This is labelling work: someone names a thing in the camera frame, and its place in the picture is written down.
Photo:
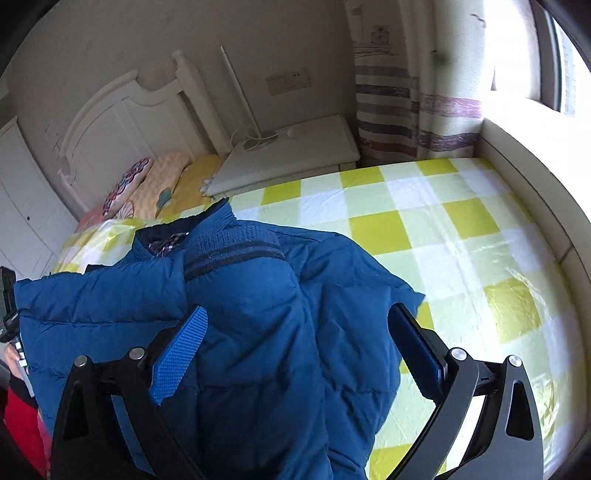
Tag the blue puffer jacket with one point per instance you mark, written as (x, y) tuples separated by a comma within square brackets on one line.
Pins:
[(254, 346)]

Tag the white bed headboard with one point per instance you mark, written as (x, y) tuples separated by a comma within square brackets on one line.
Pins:
[(115, 124)]

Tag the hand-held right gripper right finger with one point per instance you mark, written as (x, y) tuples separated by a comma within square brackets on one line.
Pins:
[(415, 337)]

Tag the purple patterned pillow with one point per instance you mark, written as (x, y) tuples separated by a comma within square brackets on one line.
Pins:
[(127, 184)]

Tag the white desk lamp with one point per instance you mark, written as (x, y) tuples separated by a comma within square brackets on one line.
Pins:
[(240, 97)]

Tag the orange floral bedsheet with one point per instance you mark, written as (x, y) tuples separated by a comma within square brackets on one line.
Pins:
[(90, 219)]

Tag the cream pillow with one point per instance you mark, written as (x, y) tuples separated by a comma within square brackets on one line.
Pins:
[(159, 180)]

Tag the cream window bench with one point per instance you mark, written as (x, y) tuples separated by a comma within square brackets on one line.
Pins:
[(531, 194)]

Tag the window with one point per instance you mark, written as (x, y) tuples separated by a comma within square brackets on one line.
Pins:
[(554, 55)]

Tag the yellow white checked quilt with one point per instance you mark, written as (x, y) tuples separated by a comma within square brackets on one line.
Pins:
[(438, 240)]

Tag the person's left hand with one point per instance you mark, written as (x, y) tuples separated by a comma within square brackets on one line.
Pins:
[(11, 362)]

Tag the striped printed curtain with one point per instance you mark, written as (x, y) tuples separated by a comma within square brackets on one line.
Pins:
[(397, 92)]

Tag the gold wall socket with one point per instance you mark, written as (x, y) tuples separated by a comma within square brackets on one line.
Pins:
[(287, 81)]

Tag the white nightstand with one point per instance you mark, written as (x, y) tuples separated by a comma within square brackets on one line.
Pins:
[(295, 157)]

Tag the person's red-sleeved left forearm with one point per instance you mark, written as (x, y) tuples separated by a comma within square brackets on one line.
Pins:
[(21, 429)]

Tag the yellow pillow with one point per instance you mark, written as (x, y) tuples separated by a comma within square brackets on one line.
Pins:
[(198, 177)]

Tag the white wardrobe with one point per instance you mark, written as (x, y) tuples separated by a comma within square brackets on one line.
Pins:
[(27, 207)]

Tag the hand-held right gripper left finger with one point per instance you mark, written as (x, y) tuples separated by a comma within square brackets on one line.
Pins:
[(180, 350)]

